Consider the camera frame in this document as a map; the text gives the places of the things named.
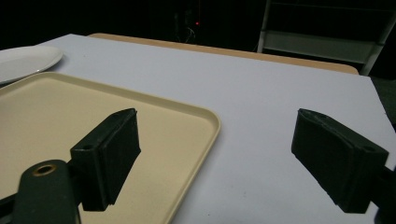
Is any metal shelf rack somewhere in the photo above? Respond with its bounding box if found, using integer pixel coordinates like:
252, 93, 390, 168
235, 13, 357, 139
257, 0, 396, 77

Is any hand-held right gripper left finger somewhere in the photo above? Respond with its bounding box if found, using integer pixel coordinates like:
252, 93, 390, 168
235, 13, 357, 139
69, 107, 142, 213

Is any beige plastic tray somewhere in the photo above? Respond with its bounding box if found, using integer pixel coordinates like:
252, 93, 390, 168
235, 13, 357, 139
0, 71, 222, 224

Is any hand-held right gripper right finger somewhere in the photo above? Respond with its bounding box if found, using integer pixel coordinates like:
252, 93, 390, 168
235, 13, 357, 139
290, 107, 390, 215

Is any wooden table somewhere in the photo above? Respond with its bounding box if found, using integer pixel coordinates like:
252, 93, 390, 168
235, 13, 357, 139
88, 32, 360, 76

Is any white plate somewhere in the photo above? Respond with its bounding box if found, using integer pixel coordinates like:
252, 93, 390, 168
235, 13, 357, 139
0, 45, 64, 86

